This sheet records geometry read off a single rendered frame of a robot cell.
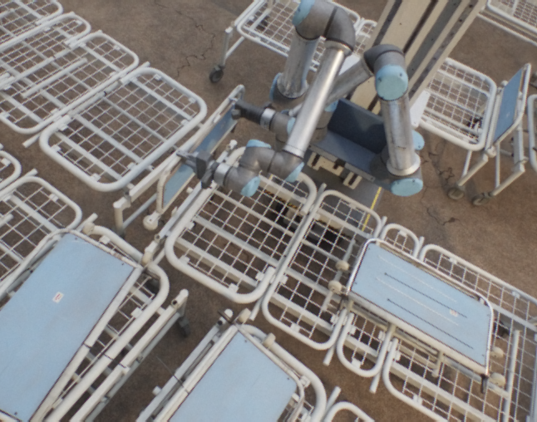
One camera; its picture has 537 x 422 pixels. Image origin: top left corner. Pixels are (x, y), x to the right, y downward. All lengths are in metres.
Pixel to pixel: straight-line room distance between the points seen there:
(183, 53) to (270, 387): 2.79
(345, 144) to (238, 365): 1.31
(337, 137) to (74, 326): 1.62
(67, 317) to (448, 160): 3.08
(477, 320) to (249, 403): 1.22
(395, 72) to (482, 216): 2.19
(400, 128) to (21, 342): 1.72
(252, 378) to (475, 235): 2.23
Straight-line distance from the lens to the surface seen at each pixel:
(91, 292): 1.98
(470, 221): 3.62
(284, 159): 1.67
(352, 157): 2.42
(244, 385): 1.88
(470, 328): 2.42
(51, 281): 2.01
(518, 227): 3.88
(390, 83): 1.74
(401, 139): 1.96
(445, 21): 2.17
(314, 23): 1.77
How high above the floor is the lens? 2.38
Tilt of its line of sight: 56 degrees down
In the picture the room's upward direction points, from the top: 22 degrees clockwise
